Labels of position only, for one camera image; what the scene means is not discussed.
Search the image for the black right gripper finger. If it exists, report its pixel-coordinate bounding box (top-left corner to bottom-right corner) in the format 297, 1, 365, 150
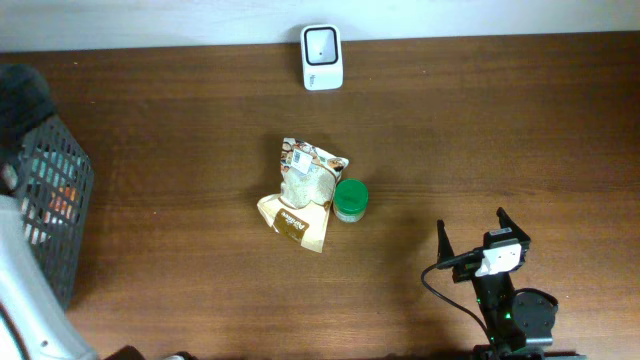
437, 219, 455, 262
496, 207, 529, 242

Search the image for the green lid spice jar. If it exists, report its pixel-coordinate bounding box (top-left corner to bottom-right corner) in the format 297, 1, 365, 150
333, 178, 369, 223

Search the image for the brown breadcrumb bag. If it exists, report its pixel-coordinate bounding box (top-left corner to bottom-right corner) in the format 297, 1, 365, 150
257, 138, 349, 253

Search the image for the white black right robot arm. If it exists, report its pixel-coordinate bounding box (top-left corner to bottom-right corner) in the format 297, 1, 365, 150
421, 208, 583, 360

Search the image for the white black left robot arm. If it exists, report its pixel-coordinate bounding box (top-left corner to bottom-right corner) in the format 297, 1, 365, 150
1, 64, 97, 359

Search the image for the white barcode scanner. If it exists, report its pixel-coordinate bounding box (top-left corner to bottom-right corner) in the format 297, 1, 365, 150
300, 24, 344, 91

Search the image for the grey plastic mesh basket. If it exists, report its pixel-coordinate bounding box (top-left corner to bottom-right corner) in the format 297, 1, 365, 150
0, 62, 96, 311

